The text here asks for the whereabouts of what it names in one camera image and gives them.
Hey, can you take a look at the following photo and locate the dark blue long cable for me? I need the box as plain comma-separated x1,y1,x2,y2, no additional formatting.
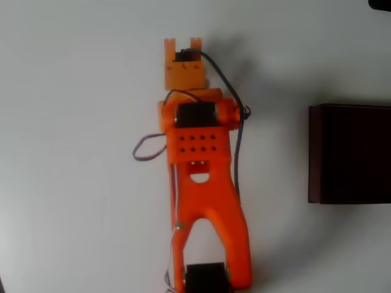
197,49,253,199

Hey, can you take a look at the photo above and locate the dark brown open box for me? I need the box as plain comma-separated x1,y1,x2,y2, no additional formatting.
307,103,391,205

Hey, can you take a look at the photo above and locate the purple looped cable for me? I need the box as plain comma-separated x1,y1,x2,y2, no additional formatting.
132,132,168,161

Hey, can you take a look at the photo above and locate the black rounded object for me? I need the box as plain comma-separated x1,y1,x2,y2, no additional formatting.
367,0,391,13

